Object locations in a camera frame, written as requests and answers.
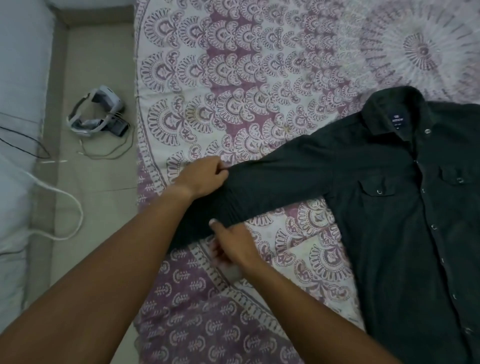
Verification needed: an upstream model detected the person's left forearm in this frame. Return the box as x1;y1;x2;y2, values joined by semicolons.
0;182;194;364

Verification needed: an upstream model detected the thin headset cable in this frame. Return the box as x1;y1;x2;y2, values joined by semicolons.
77;119;135;160

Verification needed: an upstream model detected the person's right forearm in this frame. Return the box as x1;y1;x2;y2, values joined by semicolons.
240;259;404;364

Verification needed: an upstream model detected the white thick cable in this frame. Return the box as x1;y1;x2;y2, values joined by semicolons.
0;153;84;241

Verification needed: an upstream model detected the black thin cable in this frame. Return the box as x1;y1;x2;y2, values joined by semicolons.
0;125;51;160

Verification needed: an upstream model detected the person's right hand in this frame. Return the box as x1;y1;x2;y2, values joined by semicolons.
209;218;259;271

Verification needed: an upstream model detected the white mattress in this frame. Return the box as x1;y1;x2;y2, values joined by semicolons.
0;0;55;323

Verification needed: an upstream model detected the purple mandala print bedsheet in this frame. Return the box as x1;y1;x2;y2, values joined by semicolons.
133;0;480;364

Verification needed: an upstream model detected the dark green button shirt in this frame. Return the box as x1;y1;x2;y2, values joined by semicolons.
165;86;480;364

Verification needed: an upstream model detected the white headset device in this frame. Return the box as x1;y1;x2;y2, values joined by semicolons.
67;86;130;138

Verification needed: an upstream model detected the person's left hand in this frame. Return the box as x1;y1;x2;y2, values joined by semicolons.
173;156;230;199

